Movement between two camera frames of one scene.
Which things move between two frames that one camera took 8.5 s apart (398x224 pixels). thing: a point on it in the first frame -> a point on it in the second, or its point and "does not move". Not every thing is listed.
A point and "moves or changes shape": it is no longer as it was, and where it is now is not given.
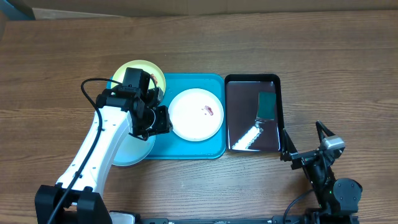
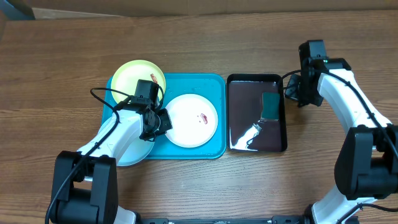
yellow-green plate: (157, 79) does not move
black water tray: (244, 133) does not move
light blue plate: (133, 149) does not move
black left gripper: (164, 123) does not move
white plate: (196, 114) moves or changes shape
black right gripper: (290, 152) -> (293, 94)
